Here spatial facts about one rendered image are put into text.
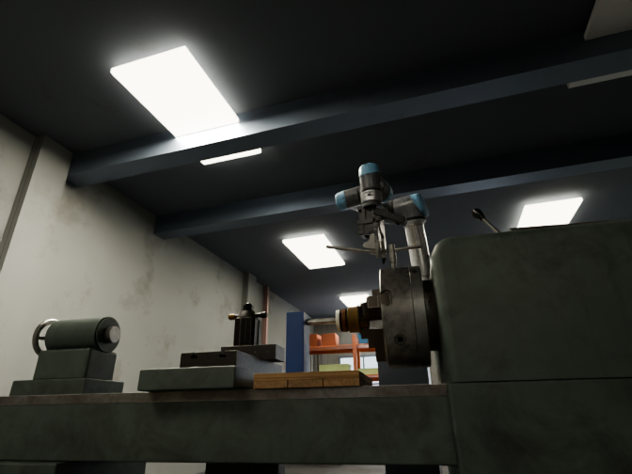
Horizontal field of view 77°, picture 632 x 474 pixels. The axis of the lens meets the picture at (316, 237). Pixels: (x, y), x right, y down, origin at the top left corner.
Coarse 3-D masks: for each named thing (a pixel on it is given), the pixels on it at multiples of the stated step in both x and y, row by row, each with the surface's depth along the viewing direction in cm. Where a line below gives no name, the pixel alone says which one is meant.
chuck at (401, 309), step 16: (384, 272) 124; (400, 272) 122; (384, 288) 118; (400, 288) 116; (384, 304) 115; (400, 304) 114; (384, 320) 114; (400, 320) 113; (384, 336) 114; (416, 336) 112; (400, 352) 114; (416, 352) 114; (400, 368) 122
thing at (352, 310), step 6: (342, 312) 129; (348, 312) 128; (354, 312) 128; (342, 318) 128; (348, 318) 127; (354, 318) 127; (342, 324) 128; (348, 324) 127; (354, 324) 127; (360, 324) 128; (366, 324) 127; (342, 330) 129; (348, 330) 130; (354, 330) 128; (360, 330) 128
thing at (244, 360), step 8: (200, 352) 117; (208, 352) 117; (216, 352) 116; (224, 352) 118; (232, 352) 115; (240, 352) 117; (184, 360) 117; (192, 360) 117; (200, 360) 116; (208, 360) 116; (216, 360) 115; (224, 360) 115; (232, 360) 114; (240, 360) 116; (248, 360) 122; (256, 360) 128; (264, 360) 136; (248, 368) 122; (256, 368) 127; (264, 368) 135; (272, 368) 142; (280, 368) 151
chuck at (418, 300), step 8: (416, 272) 121; (416, 280) 117; (416, 288) 115; (416, 296) 114; (424, 296) 113; (416, 304) 113; (424, 304) 112; (416, 312) 112; (424, 312) 112; (416, 320) 112; (424, 320) 111; (416, 328) 112; (424, 328) 111; (424, 336) 111; (424, 344) 112; (424, 352) 113; (424, 360) 115
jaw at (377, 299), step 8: (368, 296) 119; (376, 296) 119; (384, 296) 117; (368, 304) 118; (376, 304) 118; (360, 312) 125; (368, 312) 121; (376, 312) 121; (360, 320) 126; (368, 320) 126
